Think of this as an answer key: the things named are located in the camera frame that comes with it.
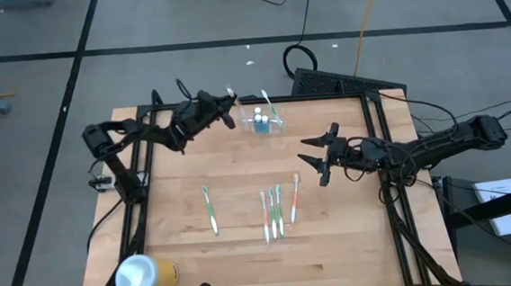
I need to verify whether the yellow hanging cable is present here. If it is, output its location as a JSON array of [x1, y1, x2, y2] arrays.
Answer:
[[347, 0, 390, 76]]

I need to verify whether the white paper booklet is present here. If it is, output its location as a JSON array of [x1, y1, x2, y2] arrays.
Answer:
[[471, 177, 511, 238]]

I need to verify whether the thin black camera cable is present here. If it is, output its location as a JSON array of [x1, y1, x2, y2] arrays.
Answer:
[[175, 76, 193, 103]]

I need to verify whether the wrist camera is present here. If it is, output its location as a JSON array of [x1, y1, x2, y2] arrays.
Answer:
[[329, 137, 352, 161], [192, 101, 214, 124]]

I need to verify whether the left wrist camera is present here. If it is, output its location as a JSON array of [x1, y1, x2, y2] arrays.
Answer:
[[192, 101, 214, 124]]

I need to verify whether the black hanging cable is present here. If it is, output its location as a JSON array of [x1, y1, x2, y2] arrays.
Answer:
[[297, 0, 318, 46]]

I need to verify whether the green white toothbrush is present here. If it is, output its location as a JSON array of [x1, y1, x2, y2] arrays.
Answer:
[[260, 87, 284, 130], [201, 183, 220, 237], [274, 183, 286, 238], [268, 187, 280, 241]]

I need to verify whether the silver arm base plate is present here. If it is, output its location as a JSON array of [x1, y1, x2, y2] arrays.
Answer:
[[87, 174, 118, 193]]

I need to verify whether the yellow cup white lid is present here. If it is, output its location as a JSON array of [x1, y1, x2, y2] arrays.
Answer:
[[112, 250, 181, 286]]

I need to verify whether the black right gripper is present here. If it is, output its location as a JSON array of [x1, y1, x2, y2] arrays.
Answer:
[[295, 121, 362, 190]]

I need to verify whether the black aluminium table frame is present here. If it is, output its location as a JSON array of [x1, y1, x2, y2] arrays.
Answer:
[[67, 82, 461, 286]]

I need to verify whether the black stand beam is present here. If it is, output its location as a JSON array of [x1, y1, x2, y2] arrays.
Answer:
[[443, 182, 511, 230]]

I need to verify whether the black computer case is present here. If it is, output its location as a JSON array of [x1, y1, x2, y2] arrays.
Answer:
[[288, 59, 409, 102]]

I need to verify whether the black frame corner hook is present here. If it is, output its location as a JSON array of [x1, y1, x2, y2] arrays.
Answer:
[[149, 87, 165, 108]]

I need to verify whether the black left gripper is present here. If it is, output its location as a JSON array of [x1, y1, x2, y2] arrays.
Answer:
[[168, 88, 241, 154]]

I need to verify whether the clear acrylic organizer box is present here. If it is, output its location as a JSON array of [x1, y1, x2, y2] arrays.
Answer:
[[238, 101, 288, 139]]

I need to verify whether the thick black cable coil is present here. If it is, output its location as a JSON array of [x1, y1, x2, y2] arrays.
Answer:
[[281, 42, 320, 81]]

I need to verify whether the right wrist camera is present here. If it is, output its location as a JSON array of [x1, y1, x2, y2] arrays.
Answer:
[[329, 137, 352, 161]]

